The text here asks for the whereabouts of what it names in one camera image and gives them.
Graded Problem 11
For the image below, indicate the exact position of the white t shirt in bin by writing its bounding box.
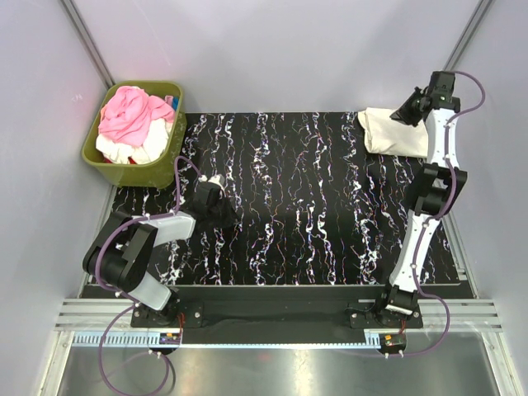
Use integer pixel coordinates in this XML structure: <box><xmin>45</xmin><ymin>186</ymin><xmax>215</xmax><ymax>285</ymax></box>
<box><xmin>96</xmin><ymin>118</ymin><xmax>172</xmax><ymax>165</ymax></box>

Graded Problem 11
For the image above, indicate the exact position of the black marbled table mat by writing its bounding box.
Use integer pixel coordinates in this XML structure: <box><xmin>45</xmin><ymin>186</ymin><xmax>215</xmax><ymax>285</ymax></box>
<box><xmin>86</xmin><ymin>111</ymin><xmax>467</xmax><ymax>286</ymax></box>

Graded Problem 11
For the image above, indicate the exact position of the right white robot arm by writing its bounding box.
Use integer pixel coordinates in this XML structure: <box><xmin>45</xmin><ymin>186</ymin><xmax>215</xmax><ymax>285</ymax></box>
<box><xmin>374</xmin><ymin>71</ymin><xmax>468</xmax><ymax>328</ymax></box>

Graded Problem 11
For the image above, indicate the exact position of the olive green plastic bin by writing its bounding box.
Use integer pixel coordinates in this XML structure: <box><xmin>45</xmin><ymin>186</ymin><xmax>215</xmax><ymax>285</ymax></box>
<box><xmin>82</xmin><ymin>81</ymin><xmax>186</xmax><ymax>189</ymax></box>

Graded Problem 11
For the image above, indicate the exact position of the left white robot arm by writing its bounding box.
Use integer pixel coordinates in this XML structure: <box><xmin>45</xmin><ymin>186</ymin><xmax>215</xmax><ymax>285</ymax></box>
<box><xmin>82</xmin><ymin>174</ymin><xmax>238</xmax><ymax>327</ymax></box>

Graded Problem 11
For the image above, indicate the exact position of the cream white t shirt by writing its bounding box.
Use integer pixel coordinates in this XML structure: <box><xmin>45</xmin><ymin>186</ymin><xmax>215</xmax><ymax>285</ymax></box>
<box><xmin>357</xmin><ymin>107</ymin><xmax>428</xmax><ymax>158</ymax></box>

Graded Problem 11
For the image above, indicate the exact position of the blue item in bin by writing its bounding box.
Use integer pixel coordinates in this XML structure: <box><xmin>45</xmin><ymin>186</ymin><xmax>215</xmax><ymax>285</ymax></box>
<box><xmin>165</xmin><ymin>95</ymin><xmax>179</xmax><ymax>111</ymax></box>

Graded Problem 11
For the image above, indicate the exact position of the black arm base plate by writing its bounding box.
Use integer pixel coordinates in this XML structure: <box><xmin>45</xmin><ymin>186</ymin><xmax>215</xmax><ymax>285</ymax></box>
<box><xmin>131</xmin><ymin>285</ymin><xmax>423</xmax><ymax>330</ymax></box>

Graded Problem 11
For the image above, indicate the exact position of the pink t shirt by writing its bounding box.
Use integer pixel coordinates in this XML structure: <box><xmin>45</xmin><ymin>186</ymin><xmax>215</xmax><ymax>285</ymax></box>
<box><xmin>98</xmin><ymin>86</ymin><xmax>175</xmax><ymax>147</ymax></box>

